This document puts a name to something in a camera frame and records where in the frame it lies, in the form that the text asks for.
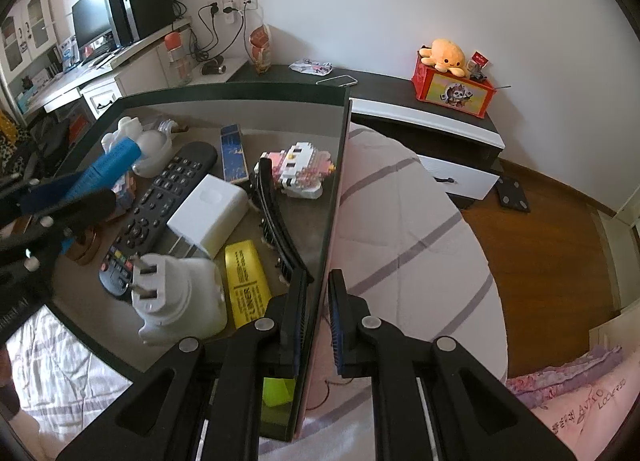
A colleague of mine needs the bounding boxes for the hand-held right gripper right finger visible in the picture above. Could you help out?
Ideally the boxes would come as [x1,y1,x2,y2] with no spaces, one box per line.
[327,268,576,461]

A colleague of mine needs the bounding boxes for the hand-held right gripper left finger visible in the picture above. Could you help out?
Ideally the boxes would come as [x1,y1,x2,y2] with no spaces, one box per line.
[55,268,311,461]

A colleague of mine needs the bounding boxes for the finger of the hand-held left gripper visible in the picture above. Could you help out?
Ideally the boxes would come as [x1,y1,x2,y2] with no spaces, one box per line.
[20,188,118,254]
[0,168,98,222]

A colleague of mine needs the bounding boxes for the small copper-lidded jar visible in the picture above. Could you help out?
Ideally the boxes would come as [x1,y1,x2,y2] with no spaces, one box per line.
[62,226,103,264]

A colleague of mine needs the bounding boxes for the small pink block toy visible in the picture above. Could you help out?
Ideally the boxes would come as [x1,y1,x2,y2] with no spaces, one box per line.
[112,174,138,212]

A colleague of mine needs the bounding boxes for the yellow highlighter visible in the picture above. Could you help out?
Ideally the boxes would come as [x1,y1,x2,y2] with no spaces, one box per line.
[224,238,297,409]

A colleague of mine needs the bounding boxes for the black remote control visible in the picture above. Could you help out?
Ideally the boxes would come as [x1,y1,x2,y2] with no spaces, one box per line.
[98,141,219,298]

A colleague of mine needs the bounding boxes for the white round gadget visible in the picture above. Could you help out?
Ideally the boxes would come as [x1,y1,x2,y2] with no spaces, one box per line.
[101,116,173,178]

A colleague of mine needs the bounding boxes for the white plug adapter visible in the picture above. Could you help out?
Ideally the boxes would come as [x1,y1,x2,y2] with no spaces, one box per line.
[129,252,228,346]

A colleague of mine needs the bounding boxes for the white charger block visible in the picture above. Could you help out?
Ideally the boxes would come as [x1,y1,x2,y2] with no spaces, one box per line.
[166,176,249,260]

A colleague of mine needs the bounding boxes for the pink cardboard box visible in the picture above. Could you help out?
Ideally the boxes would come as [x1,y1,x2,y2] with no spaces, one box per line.
[42,82,351,444]

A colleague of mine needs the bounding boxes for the pink white block toy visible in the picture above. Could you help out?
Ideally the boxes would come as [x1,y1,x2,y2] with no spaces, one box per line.
[257,141,336,200]

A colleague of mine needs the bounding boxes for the dark patterned case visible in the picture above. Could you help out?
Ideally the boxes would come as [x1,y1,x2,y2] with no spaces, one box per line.
[220,124,251,186]

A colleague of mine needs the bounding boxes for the person's left forearm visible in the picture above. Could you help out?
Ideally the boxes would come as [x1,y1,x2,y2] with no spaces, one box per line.
[0,346,21,422]

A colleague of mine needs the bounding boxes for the black office chair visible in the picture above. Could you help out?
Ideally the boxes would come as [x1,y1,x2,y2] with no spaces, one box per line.
[0,116,71,182]

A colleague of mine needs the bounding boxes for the white desk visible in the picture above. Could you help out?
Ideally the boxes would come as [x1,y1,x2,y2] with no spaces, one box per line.
[15,16,193,142]

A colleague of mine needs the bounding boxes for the blue white box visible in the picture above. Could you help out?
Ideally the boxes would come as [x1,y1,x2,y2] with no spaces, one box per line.
[60,38,81,69]

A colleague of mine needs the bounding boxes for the white hutch cabinet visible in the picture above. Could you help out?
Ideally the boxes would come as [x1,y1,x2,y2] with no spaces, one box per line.
[0,0,58,92]

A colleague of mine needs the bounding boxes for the black computer monitor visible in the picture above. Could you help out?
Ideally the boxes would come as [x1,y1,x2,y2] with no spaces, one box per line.
[71,0,113,57]

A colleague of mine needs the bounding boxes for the orange-capped clear bottle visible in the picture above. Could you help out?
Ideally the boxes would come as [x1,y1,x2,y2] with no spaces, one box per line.
[165,31,193,87]

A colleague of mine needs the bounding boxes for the white side table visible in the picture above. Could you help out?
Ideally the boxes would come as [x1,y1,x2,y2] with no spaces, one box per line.
[192,56,251,84]

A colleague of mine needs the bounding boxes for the black computer tower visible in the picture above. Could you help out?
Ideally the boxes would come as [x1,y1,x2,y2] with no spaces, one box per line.
[104,0,176,48]

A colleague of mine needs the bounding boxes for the black floor scale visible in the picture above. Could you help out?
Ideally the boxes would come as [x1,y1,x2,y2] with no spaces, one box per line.
[495,176,532,214]

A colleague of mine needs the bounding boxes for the orange snack bag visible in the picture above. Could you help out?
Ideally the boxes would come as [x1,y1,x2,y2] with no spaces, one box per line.
[248,24,273,74]

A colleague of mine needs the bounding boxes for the pink embroidered quilt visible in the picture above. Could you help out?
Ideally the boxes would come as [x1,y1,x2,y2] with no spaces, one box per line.
[505,346,640,461]

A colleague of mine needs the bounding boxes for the black white TV stand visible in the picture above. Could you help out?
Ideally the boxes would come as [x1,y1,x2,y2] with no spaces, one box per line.
[227,64,506,212]

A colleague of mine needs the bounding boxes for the printed plastic packet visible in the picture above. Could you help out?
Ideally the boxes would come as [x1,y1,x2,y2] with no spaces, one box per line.
[289,60,332,76]

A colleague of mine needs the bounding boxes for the red storage box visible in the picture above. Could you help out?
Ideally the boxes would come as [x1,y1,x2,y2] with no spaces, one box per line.
[411,54,498,119]

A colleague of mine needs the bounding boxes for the orange octopus plush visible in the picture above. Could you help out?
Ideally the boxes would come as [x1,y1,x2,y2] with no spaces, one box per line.
[419,38,471,77]

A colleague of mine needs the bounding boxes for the cream wardrobe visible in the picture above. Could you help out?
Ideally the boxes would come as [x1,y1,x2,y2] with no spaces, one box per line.
[595,186,640,332]

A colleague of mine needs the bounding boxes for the black power cables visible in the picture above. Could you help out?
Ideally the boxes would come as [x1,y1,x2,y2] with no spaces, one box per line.
[190,4,251,64]

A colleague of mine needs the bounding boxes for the white wall socket panel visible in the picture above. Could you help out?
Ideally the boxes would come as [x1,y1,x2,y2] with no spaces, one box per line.
[207,0,261,17]

